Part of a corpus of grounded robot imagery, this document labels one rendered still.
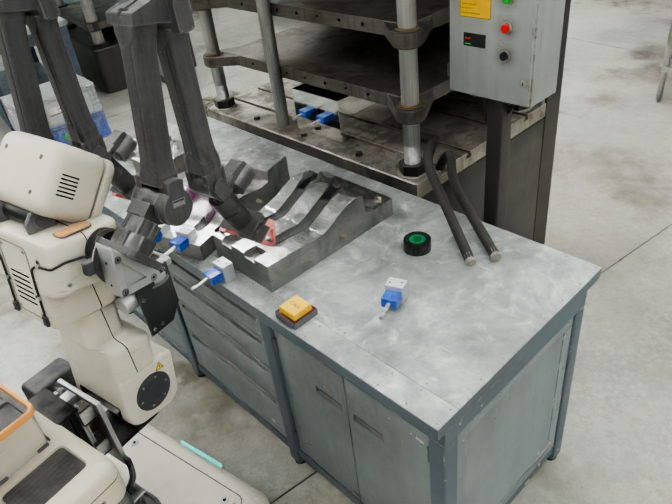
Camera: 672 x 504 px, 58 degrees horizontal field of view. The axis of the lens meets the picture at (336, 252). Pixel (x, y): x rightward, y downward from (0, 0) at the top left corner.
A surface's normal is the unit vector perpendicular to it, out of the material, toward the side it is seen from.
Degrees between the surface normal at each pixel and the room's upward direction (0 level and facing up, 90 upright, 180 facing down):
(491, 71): 90
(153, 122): 90
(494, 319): 0
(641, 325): 0
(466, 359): 0
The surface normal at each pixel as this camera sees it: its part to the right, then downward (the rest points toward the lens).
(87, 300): 0.82, 0.25
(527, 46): -0.71, 0.47
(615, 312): -0.11, -0.81
